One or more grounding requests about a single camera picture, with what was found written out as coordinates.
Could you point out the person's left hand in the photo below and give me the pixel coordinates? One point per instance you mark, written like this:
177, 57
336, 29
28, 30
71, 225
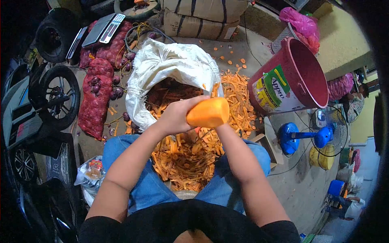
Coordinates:
174, 117

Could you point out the person's left fingers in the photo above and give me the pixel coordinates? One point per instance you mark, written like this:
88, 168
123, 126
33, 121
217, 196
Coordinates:
191, 99

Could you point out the large peeled orange carrot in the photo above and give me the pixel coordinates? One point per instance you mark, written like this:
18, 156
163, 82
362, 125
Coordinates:
209, 112

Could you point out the white woven sack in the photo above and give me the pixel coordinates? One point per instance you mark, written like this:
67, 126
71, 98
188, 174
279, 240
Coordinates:
170, 63

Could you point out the pile of orange carrot peelings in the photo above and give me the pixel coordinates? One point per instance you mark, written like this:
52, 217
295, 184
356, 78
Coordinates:
188, 158

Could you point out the loose red onions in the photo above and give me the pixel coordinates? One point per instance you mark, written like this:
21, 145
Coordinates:
117, 91

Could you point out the low wooden stool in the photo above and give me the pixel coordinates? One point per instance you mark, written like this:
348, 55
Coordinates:
270, 142

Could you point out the red mesh sack of onions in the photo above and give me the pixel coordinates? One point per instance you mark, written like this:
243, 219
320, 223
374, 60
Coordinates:
111, 51
95, 103

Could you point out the person's legs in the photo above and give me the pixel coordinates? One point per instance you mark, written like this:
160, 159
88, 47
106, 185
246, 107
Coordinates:
146, 185

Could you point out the red bucket with label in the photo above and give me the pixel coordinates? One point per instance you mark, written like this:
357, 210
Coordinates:
291, 79

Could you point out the white mesh basket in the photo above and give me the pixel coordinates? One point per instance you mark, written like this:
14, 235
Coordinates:
281, 38

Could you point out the grey digital weighing scale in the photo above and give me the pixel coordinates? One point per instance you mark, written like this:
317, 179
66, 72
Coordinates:
103, 29

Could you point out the person's body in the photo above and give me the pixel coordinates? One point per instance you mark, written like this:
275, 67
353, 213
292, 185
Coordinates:
182, 220

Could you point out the clear plastic bag of packets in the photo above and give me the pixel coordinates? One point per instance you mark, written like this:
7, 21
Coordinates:
91, 174

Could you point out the small digital weighing scale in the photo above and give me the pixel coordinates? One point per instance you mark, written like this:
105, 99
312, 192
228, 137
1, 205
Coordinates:
76, 42

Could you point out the pink plastic bag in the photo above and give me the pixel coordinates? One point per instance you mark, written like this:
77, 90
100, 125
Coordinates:
301, 25

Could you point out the blue floor fan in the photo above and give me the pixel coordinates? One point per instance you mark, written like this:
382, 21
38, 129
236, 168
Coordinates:
322, 136

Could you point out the yellow round container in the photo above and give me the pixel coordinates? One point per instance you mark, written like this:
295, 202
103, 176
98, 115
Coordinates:
325, 159

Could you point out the purple mesh sack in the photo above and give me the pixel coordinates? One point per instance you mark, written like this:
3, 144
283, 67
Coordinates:
340, 86

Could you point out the black loose tyre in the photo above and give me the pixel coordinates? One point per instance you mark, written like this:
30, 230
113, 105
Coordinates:
56, 35

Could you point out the white and black motorcycle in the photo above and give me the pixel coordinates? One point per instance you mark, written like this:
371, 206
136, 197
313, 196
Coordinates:
36, 103

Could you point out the blue plastic bucket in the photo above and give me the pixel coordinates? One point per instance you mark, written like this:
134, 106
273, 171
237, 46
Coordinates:
335, 187

